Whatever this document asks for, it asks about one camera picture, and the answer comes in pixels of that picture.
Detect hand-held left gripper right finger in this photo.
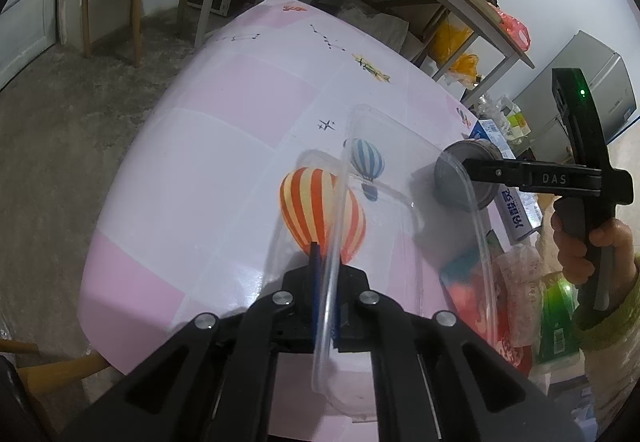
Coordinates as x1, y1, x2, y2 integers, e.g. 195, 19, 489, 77
332, 264, 586, 442

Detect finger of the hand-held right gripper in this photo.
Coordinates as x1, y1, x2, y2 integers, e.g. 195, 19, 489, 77
461, 158, 526, 193

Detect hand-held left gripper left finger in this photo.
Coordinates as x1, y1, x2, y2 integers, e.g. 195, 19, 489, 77
60, 242, 323, 442

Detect grey metal can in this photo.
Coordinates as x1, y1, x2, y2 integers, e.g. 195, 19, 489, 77
433, 140, 506, 212

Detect blue white toothpaste box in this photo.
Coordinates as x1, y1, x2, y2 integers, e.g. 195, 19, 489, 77
470, 118, 543, 244

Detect clear plastic container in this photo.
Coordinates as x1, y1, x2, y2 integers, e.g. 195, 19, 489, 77
270, 103, 501, 423

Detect clear plastic bag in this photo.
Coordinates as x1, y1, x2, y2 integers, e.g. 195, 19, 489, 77
495, 244, 546, 348

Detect green plastic bottle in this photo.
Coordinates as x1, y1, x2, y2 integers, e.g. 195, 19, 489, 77
532, 272, 583, 365

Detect red snack packet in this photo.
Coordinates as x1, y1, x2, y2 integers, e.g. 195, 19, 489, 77
440, 232, 533, 375

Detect person's right forearm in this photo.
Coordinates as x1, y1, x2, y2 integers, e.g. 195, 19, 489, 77
572, 267, 640, 442

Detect person's right hand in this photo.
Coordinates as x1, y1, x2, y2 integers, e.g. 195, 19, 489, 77
550, 209, 638, 303

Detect pile of plastic packaging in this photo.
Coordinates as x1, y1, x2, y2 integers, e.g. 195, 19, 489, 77
472, 92, 531, 148

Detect grey refrigerator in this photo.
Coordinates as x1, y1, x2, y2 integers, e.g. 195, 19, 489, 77
512, 29, 638, 158

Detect red plastic bag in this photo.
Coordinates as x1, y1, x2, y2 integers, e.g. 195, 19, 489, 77
495, 12, 531, 53

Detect yellow plastic bag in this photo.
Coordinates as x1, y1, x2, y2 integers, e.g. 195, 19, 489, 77
430, 17, 483, 83

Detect white pillow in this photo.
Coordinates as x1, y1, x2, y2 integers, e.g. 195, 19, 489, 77
337, 2, 411, 53

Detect light wooden chair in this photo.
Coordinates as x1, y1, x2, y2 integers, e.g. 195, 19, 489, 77
0, 339, 108, 398

